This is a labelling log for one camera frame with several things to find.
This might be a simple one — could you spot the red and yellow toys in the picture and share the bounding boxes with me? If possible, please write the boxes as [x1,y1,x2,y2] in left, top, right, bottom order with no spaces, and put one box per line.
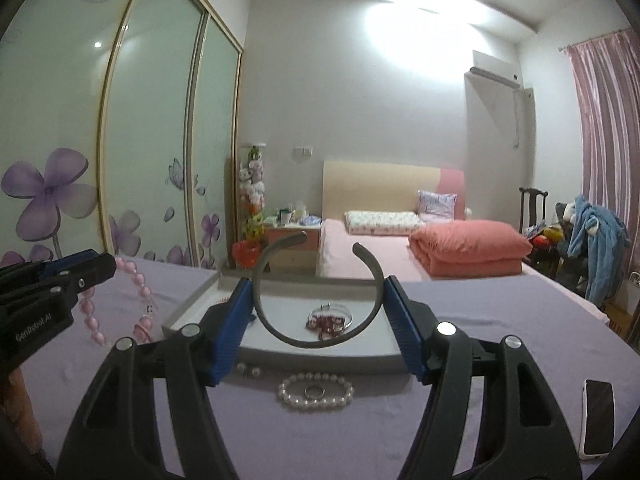
[530,227,563,248]

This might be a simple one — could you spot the dark wooden chair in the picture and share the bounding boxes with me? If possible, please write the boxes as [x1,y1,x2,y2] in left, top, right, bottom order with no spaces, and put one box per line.
[519,186,561,271]

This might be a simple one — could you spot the white air conditioner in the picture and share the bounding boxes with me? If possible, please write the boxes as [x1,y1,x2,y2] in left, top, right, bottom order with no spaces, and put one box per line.
[470,50,521,86]

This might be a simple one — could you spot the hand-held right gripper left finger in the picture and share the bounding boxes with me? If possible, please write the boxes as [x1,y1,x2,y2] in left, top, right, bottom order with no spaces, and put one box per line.
[55,276,253,480]

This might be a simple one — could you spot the pink bead bracelet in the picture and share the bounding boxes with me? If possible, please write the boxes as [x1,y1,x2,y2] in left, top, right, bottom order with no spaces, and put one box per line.
[79,255,157,347]

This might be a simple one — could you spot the person's left hand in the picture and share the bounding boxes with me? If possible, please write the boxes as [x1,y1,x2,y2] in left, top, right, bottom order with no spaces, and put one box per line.
[7,366,45,457]

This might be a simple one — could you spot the curtain rod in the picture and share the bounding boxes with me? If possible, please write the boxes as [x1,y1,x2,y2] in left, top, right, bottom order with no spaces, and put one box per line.
[559,27,633,52]

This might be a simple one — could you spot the grey cardboard tray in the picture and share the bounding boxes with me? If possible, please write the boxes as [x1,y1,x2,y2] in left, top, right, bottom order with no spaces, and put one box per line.
[161,266,416,376]

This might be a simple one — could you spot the white pearl bracelet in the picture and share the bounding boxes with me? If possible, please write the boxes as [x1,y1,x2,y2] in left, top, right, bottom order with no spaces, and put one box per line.
[277,371,356,413]

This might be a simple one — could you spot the floral sliding door wardrobe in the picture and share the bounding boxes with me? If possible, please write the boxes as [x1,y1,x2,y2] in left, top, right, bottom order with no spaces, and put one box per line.
[0,0,246,268]

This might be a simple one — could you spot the small purple pillow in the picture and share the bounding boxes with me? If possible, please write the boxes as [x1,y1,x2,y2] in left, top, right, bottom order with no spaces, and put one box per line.
[416,190,458,222]

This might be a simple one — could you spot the folded salmon quilt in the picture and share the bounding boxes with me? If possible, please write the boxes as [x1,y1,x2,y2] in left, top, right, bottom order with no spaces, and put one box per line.
[409,220,533,277]

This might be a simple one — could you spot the plush toy column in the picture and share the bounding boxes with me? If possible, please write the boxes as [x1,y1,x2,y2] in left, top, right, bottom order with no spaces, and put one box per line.
[239,144,268,243]

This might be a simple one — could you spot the pink nightstand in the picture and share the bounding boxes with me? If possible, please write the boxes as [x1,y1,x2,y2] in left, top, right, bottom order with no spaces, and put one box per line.
[262,225,323,276]

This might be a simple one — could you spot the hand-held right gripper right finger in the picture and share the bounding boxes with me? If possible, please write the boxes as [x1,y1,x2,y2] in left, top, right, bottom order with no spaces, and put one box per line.
[384,275,583,480]

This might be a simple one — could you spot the blue fleece garment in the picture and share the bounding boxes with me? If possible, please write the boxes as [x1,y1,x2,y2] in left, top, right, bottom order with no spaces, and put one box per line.
[567,195,631,306]

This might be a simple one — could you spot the white patterned pillow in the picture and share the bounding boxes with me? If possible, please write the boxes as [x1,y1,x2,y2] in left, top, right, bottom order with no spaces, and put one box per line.
[344,210,426,236]

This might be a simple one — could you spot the pink bed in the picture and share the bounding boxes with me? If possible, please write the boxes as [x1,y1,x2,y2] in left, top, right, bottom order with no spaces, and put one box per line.
[317,217,551,281]

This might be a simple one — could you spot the purple bed sheet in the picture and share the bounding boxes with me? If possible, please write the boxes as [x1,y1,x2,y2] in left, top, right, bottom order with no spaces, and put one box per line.
[0,255,640,480]

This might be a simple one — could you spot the metal rack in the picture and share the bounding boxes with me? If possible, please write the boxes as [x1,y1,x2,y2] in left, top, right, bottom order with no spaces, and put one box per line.
[627,270,640,323]

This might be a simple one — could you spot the thin silver bangle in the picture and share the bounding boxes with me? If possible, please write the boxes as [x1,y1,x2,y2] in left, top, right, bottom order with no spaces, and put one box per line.
[307,302,356,332]

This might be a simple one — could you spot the beige and pink headboard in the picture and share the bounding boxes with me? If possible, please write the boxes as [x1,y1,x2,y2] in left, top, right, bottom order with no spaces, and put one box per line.
[322,161,466,223]

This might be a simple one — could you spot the dark red bead necklace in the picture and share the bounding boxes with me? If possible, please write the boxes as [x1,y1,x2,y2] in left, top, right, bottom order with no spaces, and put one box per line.
[306,312,351,340]

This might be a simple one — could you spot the white smartphone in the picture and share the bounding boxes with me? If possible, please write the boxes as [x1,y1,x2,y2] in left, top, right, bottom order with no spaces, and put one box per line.
[580,379,615,461]

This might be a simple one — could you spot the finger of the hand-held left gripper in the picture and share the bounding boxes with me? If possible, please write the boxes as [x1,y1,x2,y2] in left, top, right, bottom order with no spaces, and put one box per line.
[0,249,97,285]
[0,254,117,317]

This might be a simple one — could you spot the grey cuff bangle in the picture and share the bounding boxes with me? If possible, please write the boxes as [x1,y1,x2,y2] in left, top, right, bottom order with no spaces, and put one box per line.
[252,232,387,351]

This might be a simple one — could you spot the pink curtain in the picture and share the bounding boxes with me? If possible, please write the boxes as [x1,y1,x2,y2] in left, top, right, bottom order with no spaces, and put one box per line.
[565,27,640,311]

